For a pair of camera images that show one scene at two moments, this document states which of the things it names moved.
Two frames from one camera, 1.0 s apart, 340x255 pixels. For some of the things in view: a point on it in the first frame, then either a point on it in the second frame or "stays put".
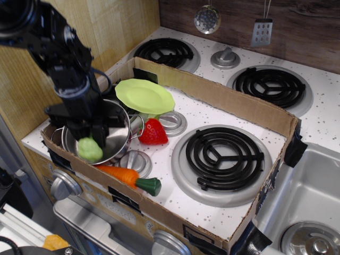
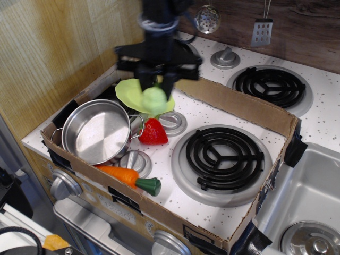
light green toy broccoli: [89, 150] -> [154, 99]
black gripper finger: [100, 133] -> [167, 84]
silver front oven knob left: [64, 185] stays put
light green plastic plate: [145, 96] stays put
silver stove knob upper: [175, 123] stays put
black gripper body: [87, 109] -> [160, 53]
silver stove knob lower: [138, 160] stays put
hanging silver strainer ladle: [207, 19] stays put
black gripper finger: [81, 131] -> [147, 81]
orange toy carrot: [151, 186] stays put
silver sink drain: [309, 238] stays put
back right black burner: [278, 85] stays put
